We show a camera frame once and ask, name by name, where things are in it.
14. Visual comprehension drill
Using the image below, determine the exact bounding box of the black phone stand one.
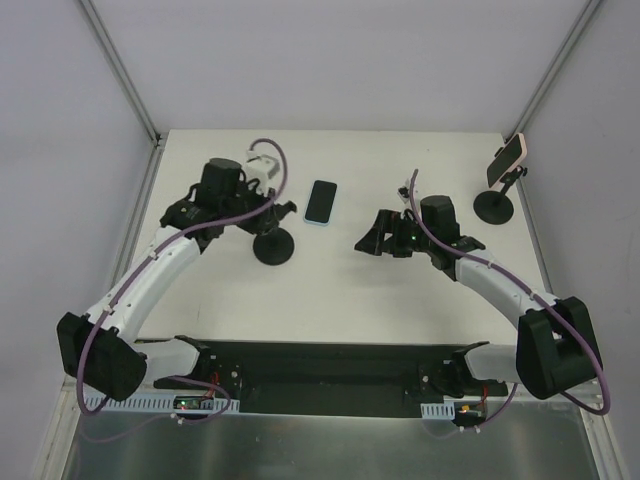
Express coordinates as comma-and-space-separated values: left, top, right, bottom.
252, 222, 295, 266

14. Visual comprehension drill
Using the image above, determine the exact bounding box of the blue case phone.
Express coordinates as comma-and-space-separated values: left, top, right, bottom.
303, 180, 338, 226

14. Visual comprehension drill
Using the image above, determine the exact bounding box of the black phone stand two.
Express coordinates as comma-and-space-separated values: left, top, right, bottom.
473, 166, 528, 225

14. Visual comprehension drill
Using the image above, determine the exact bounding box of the pink case phone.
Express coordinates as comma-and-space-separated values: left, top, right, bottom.
486, 133, 528, 189

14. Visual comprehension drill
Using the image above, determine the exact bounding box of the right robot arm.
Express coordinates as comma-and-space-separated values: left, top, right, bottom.
354, 195, 603, 399

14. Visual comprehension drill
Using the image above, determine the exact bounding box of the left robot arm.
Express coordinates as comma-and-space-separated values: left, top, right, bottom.
56, 151, 297, 401

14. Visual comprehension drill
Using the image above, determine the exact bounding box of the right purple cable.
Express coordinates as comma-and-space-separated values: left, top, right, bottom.
408, 169, 614, 436

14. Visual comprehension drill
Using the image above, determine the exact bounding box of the purple cable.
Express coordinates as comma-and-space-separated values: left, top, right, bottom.
408, 169, 614, 436
74, 138, 289, 416

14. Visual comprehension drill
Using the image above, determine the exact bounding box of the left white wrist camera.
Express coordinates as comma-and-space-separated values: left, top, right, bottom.
243, 155, 280, 183

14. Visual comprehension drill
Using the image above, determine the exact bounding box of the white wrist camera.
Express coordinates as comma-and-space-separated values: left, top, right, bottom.
397, 178, 418, 208
243, 155, 280, 183

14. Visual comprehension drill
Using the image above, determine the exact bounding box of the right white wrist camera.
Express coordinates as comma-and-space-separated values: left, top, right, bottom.
397, 178, 418, 208

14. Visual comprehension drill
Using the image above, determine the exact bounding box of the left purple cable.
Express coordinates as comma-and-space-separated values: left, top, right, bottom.
74, 138, 289, 416

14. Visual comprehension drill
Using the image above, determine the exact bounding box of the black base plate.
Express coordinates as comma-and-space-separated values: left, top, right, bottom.
149, 338, 516, 415

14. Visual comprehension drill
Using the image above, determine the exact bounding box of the right white cable duct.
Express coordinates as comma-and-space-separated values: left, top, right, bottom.
420, 401, 456, 421

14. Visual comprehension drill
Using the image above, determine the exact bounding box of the white cable duct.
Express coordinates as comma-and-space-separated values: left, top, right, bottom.
420, 401, 456, 421
103, 393, 240, 415

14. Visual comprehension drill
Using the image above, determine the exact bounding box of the right aluminium frame post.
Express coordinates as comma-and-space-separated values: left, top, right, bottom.
504, 0, 604, 149

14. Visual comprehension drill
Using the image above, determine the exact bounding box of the aluminium frame post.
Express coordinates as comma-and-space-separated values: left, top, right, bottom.
76, 0, 162, 145
504, 0, 604, 149

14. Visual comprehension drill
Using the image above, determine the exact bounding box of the left aluminium frame post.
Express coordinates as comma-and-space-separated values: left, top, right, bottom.
76, 0, 162, 145

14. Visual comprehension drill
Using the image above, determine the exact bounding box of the left white cable duct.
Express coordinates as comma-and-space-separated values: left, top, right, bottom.
103, 393, 240, 415

